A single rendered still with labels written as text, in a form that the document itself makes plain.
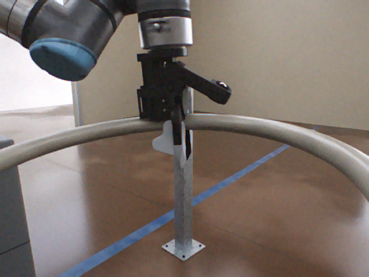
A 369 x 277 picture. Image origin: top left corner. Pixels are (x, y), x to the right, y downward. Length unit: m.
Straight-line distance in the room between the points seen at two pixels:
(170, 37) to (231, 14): 6.66
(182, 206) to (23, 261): 0.83
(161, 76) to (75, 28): 0.15
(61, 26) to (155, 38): 0.14
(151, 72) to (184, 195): 1.22
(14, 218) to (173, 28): 1.01
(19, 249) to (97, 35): 1.02
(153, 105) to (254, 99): 6.28
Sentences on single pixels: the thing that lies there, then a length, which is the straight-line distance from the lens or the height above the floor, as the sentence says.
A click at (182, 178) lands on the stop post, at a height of 0.49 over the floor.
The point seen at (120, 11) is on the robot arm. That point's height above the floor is 1.19.
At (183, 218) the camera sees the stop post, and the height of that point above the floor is 0.24.
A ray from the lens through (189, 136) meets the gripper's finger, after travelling 0.55.
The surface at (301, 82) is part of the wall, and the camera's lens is 6.35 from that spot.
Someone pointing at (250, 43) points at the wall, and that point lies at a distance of 6.81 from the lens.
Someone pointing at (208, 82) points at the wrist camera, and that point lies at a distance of 0.49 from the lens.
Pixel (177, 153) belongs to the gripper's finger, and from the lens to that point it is 0.50.
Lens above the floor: 1.09
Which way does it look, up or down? 15 degrees down
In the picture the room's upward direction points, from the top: straight up
